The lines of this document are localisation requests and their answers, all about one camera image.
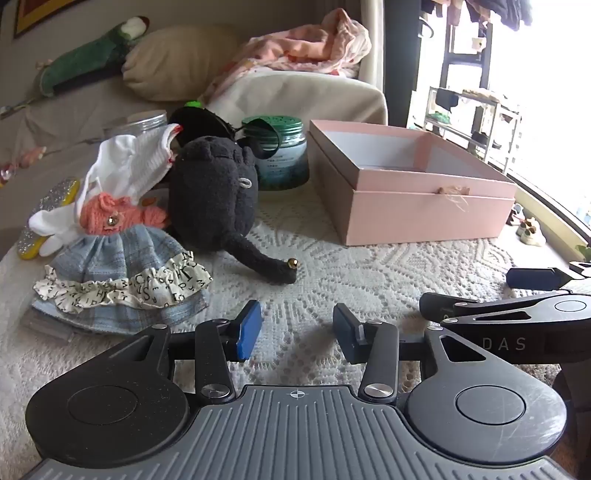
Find beige pillow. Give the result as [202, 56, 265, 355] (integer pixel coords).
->
[121, 25, 243, 102]

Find pink printed blanket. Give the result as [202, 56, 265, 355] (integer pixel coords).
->
[198, 8, 373, 106]

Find black plush toy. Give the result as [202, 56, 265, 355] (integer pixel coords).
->
[167, 134, 301, 286]

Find white lace cloth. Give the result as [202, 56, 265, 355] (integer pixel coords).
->
[0, 178, 591, 400]

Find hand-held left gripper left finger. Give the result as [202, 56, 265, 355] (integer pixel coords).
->
[99, 301, 264, 404]

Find clear jar with silver lid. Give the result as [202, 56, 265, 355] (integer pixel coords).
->
[102, 111, 168, 139]

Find beige sofa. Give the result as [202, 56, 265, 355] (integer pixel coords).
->
[0, 0, 389, 259]

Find white doll gloves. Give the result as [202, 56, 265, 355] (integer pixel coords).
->
[28, 203, 83, 257]

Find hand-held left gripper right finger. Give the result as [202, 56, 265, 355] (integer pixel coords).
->
[333, 304, 497, 403]

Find black shelf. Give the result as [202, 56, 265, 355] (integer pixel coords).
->
[438, 0, 498, 92]

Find hanging clothes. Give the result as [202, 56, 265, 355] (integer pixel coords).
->
[419, 0, 539, 34]

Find silver glitter yellow wings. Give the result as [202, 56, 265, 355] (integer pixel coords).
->
[17, 178, 81, 261]

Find knit doll in blue dress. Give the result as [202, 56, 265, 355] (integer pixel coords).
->
[31, 191, 214, 334]

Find small pink toy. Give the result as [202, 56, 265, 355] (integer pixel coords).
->
[0, 146, 48, 186]

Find pink cardboard box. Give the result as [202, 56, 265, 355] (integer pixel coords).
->
[307, 119, 518, 247]

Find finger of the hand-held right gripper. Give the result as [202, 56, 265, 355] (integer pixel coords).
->
[419, 292, 550, 329]
[506, 261, 591, 292]

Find green plush toy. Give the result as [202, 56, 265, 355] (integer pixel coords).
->
[36, 16, 151, 97]

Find framed wall picture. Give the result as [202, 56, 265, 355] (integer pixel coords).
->
[13, 0, 77, 39]

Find jar with green lid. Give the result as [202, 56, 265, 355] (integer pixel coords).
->
[241, 116, 311, 191]

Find white knit doll garment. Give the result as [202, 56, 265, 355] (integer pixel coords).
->
[76, 124, 180, 210]

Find metal shoe rack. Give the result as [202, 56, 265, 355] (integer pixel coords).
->
[422, 85, 523, 177]

